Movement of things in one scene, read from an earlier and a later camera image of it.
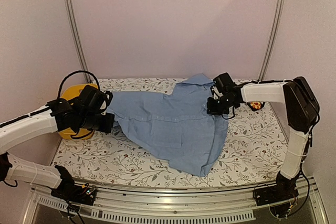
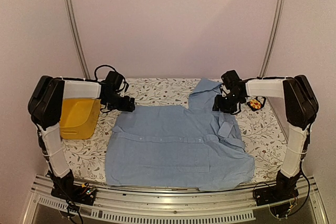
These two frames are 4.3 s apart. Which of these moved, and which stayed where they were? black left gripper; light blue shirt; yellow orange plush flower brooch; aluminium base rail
Moved: light blue shirt; black left gripper
Stayed: yellow orange plush flower brooch; aluminium base rail
